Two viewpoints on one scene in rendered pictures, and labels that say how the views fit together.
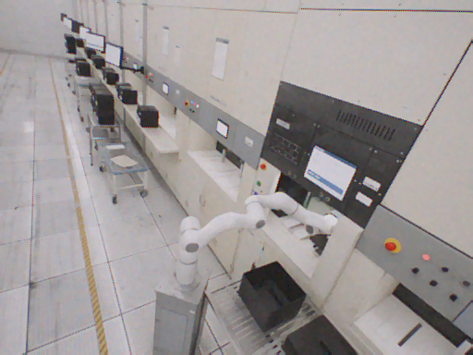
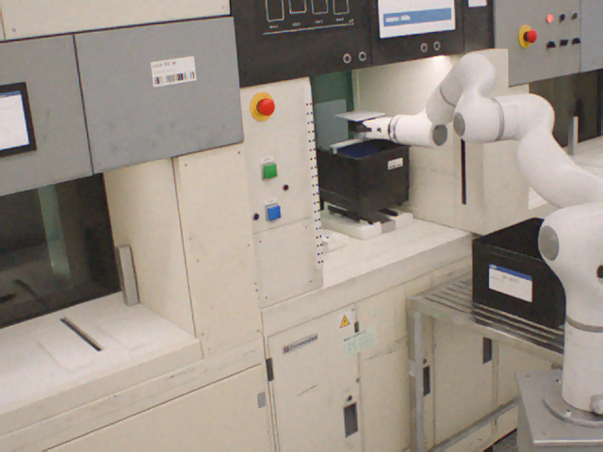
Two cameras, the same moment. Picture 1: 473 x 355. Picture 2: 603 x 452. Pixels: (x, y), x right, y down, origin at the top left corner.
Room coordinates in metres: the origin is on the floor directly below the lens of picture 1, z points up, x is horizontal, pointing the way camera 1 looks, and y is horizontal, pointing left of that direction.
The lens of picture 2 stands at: (1.63, 1.50, 1.60)
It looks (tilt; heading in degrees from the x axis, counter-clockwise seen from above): 17 degrees down; 272
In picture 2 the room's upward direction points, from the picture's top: 5 degrees counter-clockwise
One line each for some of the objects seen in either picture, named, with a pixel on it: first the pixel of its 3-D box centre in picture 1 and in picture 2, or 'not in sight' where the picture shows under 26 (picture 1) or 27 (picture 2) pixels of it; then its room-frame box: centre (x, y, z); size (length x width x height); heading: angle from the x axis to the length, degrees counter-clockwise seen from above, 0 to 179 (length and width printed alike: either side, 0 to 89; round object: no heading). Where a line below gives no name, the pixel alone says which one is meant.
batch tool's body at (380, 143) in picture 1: (321, 223); (297, 198); (1.71, -0.78, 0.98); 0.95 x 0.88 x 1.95; 128
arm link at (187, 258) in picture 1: (189, 238); (585, 265); (1.14, 0.18, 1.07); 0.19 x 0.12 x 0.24; 17
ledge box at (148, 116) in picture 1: (147, 116); not in sight; (3.62, 1.42, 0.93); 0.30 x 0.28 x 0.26; 35
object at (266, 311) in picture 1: (271, 293); (543, 268); (1.06, -0.36, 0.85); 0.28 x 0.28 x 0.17; 36
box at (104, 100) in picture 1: (103, 100); not in sight; (4.23, 2.41, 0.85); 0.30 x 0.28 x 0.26; 37
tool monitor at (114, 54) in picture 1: (126, 59); not in sight; (3.92, 1.86, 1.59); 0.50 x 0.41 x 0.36; 128
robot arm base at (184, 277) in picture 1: (186, 267); (594, 361); (1.11, 0.17, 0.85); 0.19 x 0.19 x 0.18
